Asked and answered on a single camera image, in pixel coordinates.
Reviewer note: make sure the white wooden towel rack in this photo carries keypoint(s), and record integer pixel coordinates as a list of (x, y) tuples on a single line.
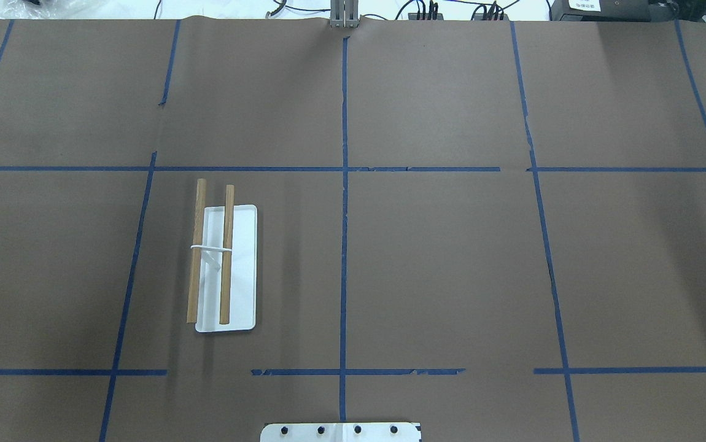
[(222, 292)]

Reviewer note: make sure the black box with label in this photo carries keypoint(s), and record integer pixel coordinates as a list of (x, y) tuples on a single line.
[(627, 11)]

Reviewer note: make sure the aluminium frame post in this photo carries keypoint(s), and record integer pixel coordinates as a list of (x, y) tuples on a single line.
[(344, 14)]

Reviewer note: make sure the left black cable connector block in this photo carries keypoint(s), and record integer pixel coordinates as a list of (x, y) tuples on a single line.
[(425, 11)]

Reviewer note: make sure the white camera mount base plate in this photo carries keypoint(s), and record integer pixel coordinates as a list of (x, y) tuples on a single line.
[(342, 431)]

